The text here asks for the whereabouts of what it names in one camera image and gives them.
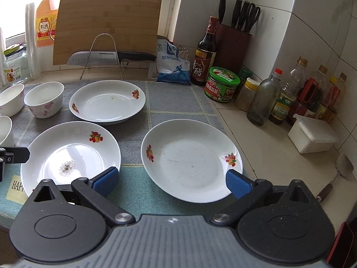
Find oil bottle gold cap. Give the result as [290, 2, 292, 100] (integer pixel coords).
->
[269, 56, 308, 125]

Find clear glass bottle red cap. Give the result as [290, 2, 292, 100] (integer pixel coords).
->
[247, 68, 282, 126]

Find tall plastic cup stack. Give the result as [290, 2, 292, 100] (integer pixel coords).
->
[25, 2, 41, 80]

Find bamboo cutting board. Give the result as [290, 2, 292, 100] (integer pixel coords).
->
[53, 0, 162, 65]

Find white bowl pink flowers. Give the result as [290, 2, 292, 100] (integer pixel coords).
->
[24, 82, 65, 119]

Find green lid small jar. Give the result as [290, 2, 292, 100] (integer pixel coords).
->
[238, 68, 253, 88]

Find black handled scissors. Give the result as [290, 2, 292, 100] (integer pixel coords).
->
[244, 3, 261, 33]

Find metal wire board rack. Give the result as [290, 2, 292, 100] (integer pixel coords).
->
[75, 33, 123, 79]

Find glass jar green lid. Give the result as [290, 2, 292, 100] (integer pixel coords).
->
[4, 44, 30, 85]

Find yellow lid spice jar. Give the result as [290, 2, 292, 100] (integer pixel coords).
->
[235, 78, 260, 112]

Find dark vinegar bottle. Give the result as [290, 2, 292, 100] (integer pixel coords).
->
[190, 16, 219, 86]

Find orange cooking wine jug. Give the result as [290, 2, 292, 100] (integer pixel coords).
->
[35, 0, 60, 47]

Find green lid mushroom sauce jar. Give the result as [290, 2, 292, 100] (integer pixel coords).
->
[204, 67, 240, 103]

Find red label sauce bottle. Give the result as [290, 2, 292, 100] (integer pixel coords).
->
[286, 65, 328, 126]

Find blue white salt bag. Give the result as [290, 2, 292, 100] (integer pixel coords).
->
[156, 39, 190, 84]

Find white plate with pepper stain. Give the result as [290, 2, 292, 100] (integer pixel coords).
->
[21, 121, 122, 196]

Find santoku knife black handle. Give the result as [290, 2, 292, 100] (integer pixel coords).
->
[66, 51, 157, 67]

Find white bowl left edge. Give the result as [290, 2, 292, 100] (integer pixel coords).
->
[0, 115, 15, 147]

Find white plastic lidded box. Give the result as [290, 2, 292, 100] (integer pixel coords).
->
[288, 114, 339, 154]

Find metal spatula wooden handle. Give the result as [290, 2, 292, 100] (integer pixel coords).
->
[316, 153, 354, 203]

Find dark red knife block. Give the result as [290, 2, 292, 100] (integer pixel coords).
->
[213, 24, 252, 74]

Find metal binder clips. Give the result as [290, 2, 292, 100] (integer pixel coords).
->
[177, 45, 189, 61]

